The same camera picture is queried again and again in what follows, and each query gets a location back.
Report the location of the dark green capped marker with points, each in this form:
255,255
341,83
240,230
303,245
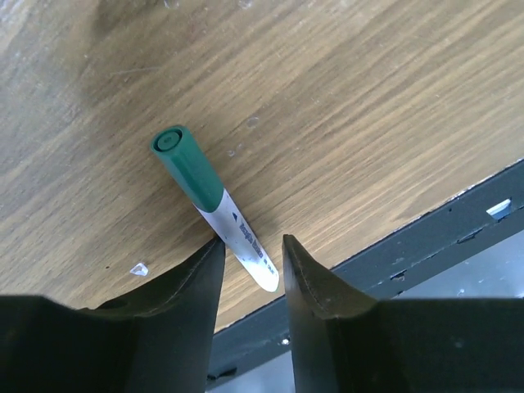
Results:
188,165

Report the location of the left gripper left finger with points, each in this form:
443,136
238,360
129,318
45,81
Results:
155,338

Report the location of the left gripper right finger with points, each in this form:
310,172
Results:
343,340

